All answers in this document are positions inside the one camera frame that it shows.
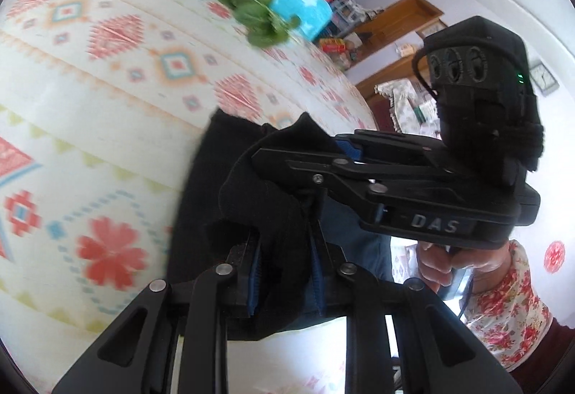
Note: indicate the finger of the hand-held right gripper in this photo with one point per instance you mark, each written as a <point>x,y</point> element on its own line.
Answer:
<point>404,148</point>
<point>305,167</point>

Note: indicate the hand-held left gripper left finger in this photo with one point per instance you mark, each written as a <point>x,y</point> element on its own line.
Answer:
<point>253,281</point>

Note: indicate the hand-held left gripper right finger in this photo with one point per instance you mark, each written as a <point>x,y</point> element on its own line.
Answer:
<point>317,275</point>

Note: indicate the black pants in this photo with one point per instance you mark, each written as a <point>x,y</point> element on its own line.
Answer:
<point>260,214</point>

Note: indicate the person's right forearm floral sleeve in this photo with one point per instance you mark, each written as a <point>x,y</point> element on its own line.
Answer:
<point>507,313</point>

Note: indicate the person's right hand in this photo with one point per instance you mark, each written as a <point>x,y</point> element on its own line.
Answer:
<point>431,261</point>

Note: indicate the floral lace table cloth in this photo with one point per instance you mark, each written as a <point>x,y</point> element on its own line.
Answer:
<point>406,106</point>

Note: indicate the dark blue cloth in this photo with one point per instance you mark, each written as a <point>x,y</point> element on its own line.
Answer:
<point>359,250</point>

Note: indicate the wooden cabinet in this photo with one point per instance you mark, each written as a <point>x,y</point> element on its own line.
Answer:
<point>404,21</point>

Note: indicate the green leafy plant toy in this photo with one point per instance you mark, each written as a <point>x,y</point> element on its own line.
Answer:
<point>256,8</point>

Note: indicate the patterned white bed cover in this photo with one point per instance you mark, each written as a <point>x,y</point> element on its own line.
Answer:
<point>112,106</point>

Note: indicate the person's maroon clothing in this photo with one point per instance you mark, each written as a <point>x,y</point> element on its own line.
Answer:
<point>550,353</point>

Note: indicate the wall clock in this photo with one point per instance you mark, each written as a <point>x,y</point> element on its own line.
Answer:
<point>543,79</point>

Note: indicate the red round wall decoration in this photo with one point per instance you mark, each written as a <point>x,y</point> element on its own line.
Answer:
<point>555,256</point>

